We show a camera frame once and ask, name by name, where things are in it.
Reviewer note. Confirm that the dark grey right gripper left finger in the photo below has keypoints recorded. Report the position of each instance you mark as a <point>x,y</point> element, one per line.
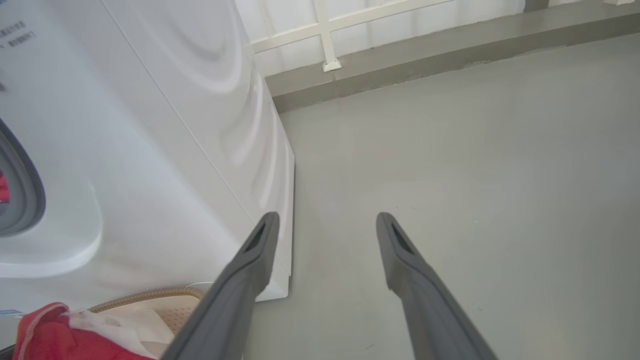
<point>235,300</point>

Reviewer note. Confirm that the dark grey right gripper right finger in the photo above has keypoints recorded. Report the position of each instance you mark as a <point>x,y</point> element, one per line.
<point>430,310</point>

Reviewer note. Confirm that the red garment with white trim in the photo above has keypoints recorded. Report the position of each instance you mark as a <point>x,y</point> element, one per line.
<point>50,335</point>

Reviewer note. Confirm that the cream perforated laundry basket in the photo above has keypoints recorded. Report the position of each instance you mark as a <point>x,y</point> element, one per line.
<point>180,309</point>

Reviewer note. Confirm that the white front-load washing machine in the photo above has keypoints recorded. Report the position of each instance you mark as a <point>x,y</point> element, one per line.
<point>150,150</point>

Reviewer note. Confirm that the grey rubber door gasket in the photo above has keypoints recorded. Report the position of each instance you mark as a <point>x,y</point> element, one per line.
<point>27,195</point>

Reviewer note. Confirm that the blue energy label sticker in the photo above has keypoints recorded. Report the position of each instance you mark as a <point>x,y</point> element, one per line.
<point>10,314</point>

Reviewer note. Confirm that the white metal railing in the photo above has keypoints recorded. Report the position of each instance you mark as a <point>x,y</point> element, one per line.
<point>327,40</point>

